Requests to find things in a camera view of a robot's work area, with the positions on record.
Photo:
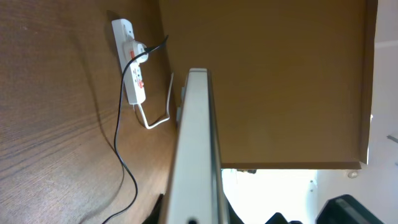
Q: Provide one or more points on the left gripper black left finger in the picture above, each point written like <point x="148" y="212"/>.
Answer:
<point x="154" y="216"/>

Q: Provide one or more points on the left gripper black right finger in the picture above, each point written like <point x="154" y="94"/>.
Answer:
<point x="233" y="217"/>

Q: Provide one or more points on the black Galaxy flip phone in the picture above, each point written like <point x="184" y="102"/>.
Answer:
<point x="195" y="190"/>

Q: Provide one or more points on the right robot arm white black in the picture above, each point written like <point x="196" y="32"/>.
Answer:
<point x="345" y="209"/>

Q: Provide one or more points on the white USB charger plug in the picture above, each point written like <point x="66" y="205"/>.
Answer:
<point x="132" y="48"/>

